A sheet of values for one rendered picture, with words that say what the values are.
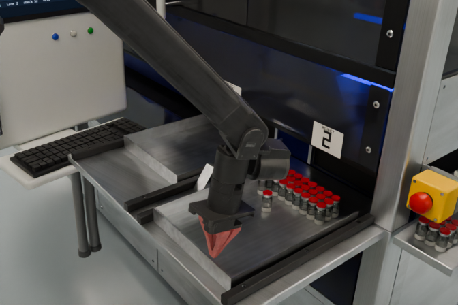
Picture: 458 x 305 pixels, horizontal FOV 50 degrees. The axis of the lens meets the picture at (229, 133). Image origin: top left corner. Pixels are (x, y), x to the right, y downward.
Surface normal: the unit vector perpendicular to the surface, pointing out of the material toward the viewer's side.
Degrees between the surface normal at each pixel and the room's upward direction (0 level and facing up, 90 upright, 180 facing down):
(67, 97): 90
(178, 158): 0
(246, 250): 0
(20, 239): 0
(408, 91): 90
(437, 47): 90
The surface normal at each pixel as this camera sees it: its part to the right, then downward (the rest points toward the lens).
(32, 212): 0.04, -0.90
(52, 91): 0.73, 0.32
